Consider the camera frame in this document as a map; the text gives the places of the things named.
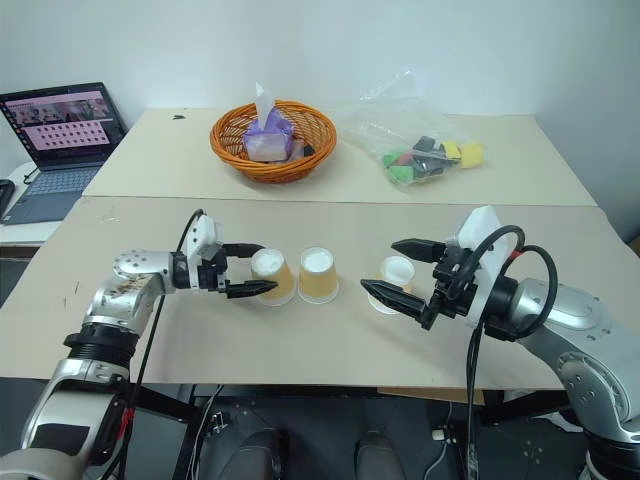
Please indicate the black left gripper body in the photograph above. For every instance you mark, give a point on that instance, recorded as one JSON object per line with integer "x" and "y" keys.
{"x": 211, "y": 277}

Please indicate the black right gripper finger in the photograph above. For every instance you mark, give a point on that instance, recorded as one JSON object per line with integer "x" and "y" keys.
{"x": 395, "y": 296}
{"x": 420, "y": 249}

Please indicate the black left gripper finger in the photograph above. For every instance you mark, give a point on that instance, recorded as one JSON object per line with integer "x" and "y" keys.
{"x": 245, "y": 248}
{"x": 252, "y": 288}

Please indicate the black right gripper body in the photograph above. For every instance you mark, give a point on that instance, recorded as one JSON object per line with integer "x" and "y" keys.
{"x": 452, "y": 285}

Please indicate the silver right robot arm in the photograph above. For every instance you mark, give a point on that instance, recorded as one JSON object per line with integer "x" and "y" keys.
{"x": 570, "y": 320}

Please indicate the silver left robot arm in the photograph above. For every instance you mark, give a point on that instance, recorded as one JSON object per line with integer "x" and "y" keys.
{"x": 134, "y": 265}

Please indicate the orange paper cup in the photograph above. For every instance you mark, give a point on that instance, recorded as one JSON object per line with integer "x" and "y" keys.
{"x": 280, "y": 272}
{"x": 317, "y": 277}
{"x": 397, "y": 270}

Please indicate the green foam block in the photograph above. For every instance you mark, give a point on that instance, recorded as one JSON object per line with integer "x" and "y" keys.
{"x": 400, "y": 172}

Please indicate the orange wicker basket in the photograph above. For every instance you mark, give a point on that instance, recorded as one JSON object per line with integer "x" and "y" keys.
{"x": 235, "y": 150}

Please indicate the yellow foam block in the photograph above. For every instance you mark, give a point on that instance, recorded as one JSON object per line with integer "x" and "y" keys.
{"x": 470, "y": 154}

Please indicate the purple tissue pack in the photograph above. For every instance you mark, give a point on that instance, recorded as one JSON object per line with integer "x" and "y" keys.
{"x": 267, "y": 142}

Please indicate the clear plastic bag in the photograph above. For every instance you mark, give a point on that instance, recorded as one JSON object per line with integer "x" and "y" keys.
{"x": 370, "y": 125}

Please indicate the dark rounded shape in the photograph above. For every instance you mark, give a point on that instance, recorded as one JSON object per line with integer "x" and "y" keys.
{"x": 257, "y": 457}
{"x": 377, "y": 457}

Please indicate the open grey laptop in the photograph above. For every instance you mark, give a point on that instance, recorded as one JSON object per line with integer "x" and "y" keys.
{"x": 55, "y": 150}

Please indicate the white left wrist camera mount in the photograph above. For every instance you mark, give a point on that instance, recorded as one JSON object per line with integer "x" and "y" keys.
{"x": 202, "y": 234}

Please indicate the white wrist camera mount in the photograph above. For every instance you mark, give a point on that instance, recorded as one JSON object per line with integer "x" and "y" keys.
{"x": 482, "y": 225}
{"x": 202, "y": 234}

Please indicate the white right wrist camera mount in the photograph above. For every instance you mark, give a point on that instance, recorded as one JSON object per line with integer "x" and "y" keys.
{"x": 482, "y": 225}

